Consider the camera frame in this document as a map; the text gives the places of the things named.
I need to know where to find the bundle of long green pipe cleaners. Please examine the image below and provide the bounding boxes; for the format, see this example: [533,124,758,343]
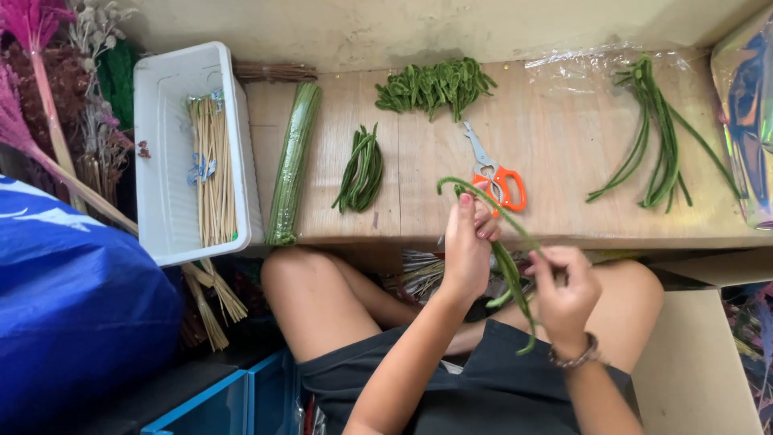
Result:
[585,54,747,214]

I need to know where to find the wrapped bundle of green stems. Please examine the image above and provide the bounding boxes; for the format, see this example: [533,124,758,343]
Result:
[265,82,323,247]

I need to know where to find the beaded bracelet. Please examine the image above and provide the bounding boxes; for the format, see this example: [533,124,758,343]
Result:
[548,331,600,370]

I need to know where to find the bundle of short green pipe cleaners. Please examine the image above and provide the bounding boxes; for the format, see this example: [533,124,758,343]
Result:
[331,123,385,215]

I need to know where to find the person's right hand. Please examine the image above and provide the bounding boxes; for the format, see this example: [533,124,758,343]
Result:
[523,244,604,352]

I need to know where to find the person's right leg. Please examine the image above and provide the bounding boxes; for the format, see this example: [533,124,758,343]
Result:
[447,259,666,374]

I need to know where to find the bundle of bamboo skewers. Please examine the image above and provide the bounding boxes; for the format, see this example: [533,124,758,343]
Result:
[185,91,240,248]

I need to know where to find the heap of colourful flowers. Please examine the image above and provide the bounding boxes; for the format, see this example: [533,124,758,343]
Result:
[721,282,773,427]

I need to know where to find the orange handled scissors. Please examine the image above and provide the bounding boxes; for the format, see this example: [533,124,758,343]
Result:
[462,121,528,218]

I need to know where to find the person's left leg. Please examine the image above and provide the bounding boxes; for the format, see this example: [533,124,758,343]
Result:
[260,245,425,364]

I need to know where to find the pile of green folded leaves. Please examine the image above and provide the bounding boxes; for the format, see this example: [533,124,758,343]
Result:
[374,57,498,123]

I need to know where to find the person's leg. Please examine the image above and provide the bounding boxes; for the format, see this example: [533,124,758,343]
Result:
[447,259,666,374]
[260,245,425,364]

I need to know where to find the green pipe cleaner stem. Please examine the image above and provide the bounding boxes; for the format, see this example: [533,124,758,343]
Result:
[436,176,544,356]

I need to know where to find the blue plastic box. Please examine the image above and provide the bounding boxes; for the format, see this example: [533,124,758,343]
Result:
[140,347,304,435]

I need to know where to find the clear plastic wrap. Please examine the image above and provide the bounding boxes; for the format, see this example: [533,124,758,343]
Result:
[524,43,697,87]

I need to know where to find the cardboard box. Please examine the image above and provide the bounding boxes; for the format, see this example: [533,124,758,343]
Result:
[630,246,773,435]

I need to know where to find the brown twig bundle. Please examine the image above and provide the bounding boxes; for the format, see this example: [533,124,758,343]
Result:
[232,60,318,84]

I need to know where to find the person's black shorts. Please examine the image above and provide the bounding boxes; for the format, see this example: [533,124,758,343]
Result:
[297,318,642,435]

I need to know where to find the blue plastic bag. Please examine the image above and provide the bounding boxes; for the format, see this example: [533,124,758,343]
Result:
[0,174,186,427]

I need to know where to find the straw bundle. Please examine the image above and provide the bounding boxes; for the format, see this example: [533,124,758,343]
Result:
[180,259,249,352]

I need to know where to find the heap of dried flowers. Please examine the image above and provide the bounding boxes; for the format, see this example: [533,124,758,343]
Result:
[0,0,141,233]

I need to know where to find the iridescent wrapping film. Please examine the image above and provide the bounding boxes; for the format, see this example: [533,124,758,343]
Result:
[711,5,773,231]

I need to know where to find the person's left hand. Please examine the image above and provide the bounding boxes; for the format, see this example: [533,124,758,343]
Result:
[440,193,502,307]

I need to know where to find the white plastic bin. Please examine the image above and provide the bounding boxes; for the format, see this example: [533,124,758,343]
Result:
[132,40,265,268]

